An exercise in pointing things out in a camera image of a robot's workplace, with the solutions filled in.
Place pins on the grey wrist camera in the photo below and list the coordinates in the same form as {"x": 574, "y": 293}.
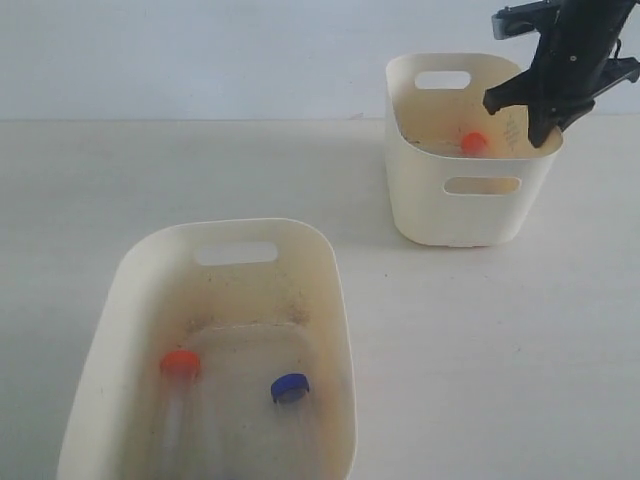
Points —
{"x": 513, "y": 21}

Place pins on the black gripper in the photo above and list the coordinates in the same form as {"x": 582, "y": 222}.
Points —
{"x": 577, "y": 60}

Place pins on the orange-capped clear tube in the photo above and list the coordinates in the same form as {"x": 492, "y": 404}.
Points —
{"x": 179, "y": 371}

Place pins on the blue-capped clear tube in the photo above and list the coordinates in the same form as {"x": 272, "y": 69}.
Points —
{"x": 291, "y": 396}

